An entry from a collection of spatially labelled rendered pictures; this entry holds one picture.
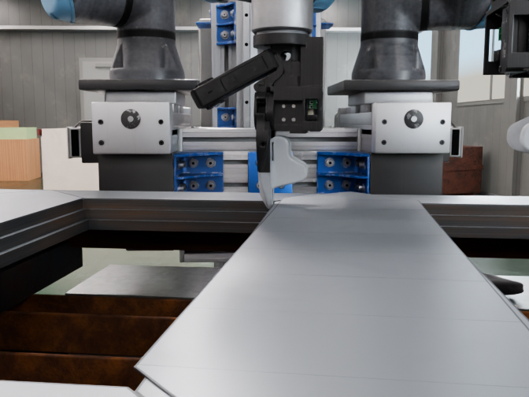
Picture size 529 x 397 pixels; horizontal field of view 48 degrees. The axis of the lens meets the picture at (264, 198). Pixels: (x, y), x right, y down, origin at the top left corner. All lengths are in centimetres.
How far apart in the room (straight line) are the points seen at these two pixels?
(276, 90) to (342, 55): 1119
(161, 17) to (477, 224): 73
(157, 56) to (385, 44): 45
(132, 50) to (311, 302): 92
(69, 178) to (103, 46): 541
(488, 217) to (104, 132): 64
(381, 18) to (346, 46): 1070
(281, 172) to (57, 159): 636
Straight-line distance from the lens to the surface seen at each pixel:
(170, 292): 101
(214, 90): 74
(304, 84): 73
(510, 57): 48
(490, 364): 28
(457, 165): 730
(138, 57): 120
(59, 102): 1220
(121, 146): 107
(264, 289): 37
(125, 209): 82
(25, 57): 1244
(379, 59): 122
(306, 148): 118
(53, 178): 708
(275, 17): 72
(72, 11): 116
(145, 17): 122
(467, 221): 80
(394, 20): 124
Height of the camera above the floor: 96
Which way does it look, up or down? 7 degrees down
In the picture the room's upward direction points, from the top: straight up
